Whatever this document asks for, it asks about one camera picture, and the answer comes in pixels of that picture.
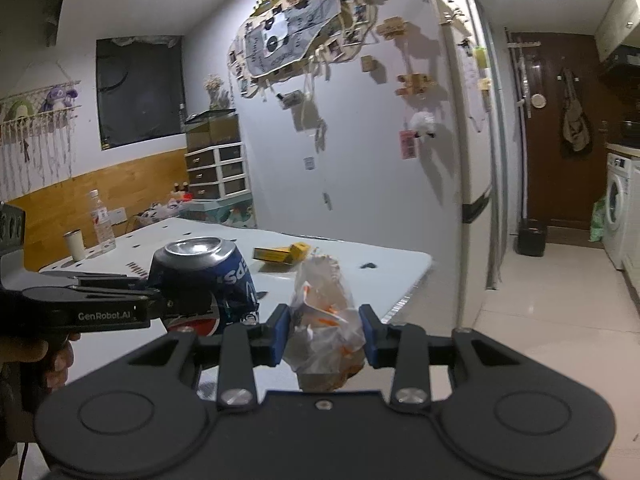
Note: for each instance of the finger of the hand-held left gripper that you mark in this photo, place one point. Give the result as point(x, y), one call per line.
point(180, 302)
point(90, 280)

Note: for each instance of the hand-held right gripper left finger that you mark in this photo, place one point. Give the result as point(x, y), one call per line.
point(277, 335)

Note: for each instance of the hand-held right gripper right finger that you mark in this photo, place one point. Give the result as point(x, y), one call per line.
point(369, 335)

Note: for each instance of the clear plastic bag orange print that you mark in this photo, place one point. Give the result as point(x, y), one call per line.
point(325, 360)

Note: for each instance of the crushed blue soda can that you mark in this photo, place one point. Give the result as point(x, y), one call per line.
point(230, 270)

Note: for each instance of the person's left hand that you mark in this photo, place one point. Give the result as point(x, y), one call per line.
point(57, 365)

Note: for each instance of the white cup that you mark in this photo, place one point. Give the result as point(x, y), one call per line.
point(75, 246)

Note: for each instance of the clear plastic bottle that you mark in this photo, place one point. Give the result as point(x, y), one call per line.
point(102, 225)

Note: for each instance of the flat yellow box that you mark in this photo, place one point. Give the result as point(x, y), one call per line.
point(272, 255)

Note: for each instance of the small yellow box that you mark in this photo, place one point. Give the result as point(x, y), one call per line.
point(300, 251)

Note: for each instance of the white plastic bag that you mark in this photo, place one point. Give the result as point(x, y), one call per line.
point(160, 212)

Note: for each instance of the teal patterned cabinet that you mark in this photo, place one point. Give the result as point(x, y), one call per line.
point(225, 212)

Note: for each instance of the white drawer unit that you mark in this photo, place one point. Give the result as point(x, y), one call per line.
point(215, 170)

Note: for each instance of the glass tank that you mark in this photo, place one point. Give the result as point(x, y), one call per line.
point(212, 130)

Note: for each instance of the green plush toy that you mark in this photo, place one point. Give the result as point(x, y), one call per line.
point(20, 111)

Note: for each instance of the purple plush toy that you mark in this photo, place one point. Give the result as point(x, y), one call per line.
point(57, 99)

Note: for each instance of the black floor bin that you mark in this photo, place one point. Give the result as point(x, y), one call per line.
point(531, 239)

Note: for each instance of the pink hanging tag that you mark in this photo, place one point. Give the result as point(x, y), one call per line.
point(408, 145)

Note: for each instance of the dried flower bunch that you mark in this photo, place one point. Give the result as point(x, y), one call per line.
point(215, 87)

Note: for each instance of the white refrigerator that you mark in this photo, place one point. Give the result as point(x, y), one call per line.
point(475, 135)

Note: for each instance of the white pole rack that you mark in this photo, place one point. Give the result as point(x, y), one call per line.
point(522, 160)

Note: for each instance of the dark brown door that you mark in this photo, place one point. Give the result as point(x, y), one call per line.
point(550, 175)

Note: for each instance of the green bag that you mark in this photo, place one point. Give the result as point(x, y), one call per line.
point(597, 220)

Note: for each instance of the small wooden block ornament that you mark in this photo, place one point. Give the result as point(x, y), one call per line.
point(369, 63)

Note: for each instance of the white washing machine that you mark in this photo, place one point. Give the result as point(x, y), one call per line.
point(620, 210)

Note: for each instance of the round white hanging paddle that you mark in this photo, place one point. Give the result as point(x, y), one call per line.
point(538, 101)

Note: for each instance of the hanging brown bag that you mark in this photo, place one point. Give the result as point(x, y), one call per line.
point(575, 120)

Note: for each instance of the black cooking pot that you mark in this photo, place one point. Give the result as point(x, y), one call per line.
point(631, 132)

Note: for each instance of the black range hood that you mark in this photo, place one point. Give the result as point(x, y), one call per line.
point(622, 62)

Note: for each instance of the white upper cabinets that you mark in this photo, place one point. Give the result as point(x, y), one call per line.
point(620, 15)

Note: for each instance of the silver foil covered wall panel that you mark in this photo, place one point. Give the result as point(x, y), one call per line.
point(395, 265)

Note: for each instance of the macrame wall hanging net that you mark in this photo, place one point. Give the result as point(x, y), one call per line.
point(35, 150)

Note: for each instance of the white plush wall ornament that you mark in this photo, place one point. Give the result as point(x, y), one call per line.
point(421, 124)

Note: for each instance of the toy camera wall ornament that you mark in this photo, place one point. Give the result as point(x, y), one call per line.
point(290, 99)

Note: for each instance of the panda banner wall collage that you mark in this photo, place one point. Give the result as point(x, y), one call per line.
point(295, 30)

